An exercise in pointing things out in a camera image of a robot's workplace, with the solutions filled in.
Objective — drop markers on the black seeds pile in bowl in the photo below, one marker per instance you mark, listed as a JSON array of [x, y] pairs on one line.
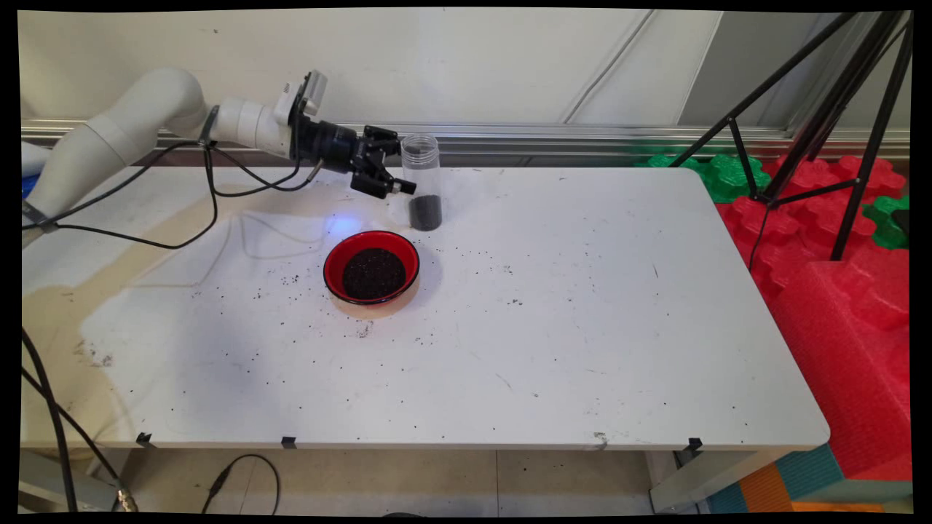
[[374, 274]]

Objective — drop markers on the white plastic sheet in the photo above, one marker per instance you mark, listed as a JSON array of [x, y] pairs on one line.
[[30, 156]]

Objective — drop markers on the white table leg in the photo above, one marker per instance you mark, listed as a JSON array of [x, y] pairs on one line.
[[706, 477], [95, 491]]

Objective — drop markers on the red bowl with black rim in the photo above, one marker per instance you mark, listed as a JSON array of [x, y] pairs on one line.
[[336, 266]]

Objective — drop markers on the white wall conduit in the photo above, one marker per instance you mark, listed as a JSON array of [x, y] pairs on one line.
[[608, 69]]

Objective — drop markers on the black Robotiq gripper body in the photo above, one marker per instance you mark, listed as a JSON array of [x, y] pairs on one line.
[[331, 145]]

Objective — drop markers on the aluminium rail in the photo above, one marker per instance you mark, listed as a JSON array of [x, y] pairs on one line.
[[546, 135]]

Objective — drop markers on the green foam puzzle tile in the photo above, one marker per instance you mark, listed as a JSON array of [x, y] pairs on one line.
[[885, 222], [728, 178]]

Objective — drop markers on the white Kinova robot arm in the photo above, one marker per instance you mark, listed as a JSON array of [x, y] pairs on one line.
[[145, 109]]

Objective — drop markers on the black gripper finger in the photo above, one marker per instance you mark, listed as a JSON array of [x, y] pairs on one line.
[[375, 183], [380, 135]]

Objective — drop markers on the orange foam mat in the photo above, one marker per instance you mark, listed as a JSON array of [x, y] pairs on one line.
[[764, 489]]

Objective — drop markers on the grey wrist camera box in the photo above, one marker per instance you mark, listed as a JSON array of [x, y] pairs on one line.
[[314, 91]]

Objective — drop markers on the large black tripod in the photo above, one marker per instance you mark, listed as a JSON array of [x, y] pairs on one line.
[[870, 145]]

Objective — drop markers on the red and green cloth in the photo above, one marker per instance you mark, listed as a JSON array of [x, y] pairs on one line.
[[794, 218]]

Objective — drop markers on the teal foam mat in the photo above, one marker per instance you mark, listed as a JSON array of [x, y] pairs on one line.
[[812, 469]]

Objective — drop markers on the clear plastic jar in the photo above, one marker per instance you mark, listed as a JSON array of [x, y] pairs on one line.
[[422, 164]]

